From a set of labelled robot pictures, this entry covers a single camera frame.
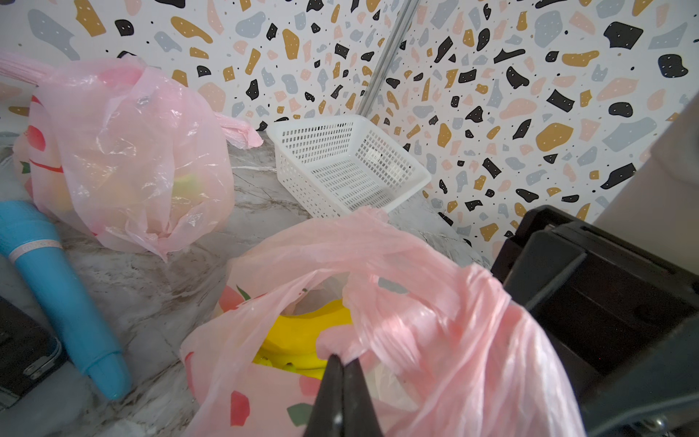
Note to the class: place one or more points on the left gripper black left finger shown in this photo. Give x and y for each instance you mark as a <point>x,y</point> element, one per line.
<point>326,418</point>

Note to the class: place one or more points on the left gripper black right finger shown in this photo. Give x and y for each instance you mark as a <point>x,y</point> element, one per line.
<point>359,417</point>

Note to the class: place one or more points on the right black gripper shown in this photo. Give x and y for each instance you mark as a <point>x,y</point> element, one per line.
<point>623,322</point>

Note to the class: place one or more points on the yellow banana bunch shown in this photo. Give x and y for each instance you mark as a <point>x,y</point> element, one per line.
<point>292,340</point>

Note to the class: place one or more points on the white plastic basket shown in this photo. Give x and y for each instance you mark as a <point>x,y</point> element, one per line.
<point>333,166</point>

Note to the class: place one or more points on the black flat case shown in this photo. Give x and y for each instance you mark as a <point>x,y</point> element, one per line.
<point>29,353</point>

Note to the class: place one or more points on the light blue cylinder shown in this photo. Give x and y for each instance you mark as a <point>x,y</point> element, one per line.
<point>30,241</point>

